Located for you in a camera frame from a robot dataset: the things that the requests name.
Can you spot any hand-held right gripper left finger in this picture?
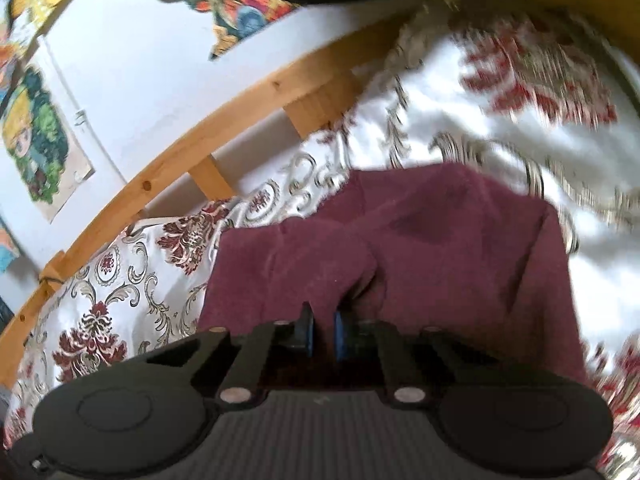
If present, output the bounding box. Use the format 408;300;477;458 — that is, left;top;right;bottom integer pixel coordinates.
134;302;317;412

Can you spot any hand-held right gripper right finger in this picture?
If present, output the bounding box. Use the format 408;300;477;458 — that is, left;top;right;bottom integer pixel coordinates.
332;310;502;412

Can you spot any maroon sweater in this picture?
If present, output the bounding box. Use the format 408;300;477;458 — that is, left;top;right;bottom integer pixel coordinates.
196;162;590;392

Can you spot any floral satin blanket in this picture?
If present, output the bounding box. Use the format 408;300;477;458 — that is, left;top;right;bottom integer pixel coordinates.
0;0;640;480

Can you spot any wooden bed frame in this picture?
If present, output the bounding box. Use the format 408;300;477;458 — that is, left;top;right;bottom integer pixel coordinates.
0;0;640;356

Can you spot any white wall conduit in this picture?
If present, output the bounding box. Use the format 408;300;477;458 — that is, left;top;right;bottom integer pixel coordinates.
37;35;130;188

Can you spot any orange-haired figure wall poster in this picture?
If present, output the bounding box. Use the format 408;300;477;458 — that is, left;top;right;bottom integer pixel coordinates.
0;215;22;275

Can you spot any blond cartoon figure wall poster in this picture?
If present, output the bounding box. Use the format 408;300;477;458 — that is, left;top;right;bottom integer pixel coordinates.
0;51;97;225

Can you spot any colourful flower wall poster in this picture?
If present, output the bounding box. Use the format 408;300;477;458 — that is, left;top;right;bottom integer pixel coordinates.
134;0;302;62

